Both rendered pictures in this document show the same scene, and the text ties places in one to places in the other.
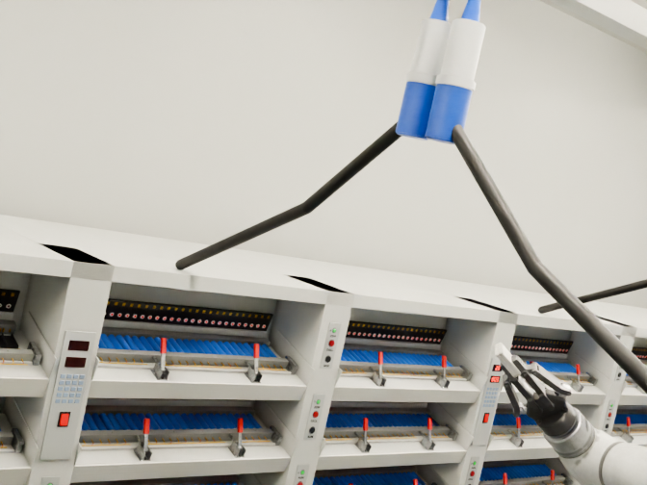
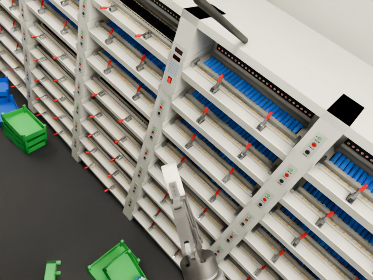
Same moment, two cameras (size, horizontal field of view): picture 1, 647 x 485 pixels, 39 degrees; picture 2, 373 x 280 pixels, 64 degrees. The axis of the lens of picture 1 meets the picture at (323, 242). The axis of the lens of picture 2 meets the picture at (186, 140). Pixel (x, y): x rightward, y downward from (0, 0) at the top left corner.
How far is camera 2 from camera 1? 174 cm
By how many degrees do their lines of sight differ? 70
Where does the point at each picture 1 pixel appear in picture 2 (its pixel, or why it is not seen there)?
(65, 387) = (171, 66)
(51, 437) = (165, 84)
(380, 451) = (329, 236)
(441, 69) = not seen: outside the picture
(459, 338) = not seen: outside the picture
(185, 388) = (220, 104)
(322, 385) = (297, 163)
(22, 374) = (162, 51)
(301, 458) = (270, 189)
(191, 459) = (216, 139)
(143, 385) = (201, 88)
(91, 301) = (187, 33)
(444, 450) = not seen: outside the picture
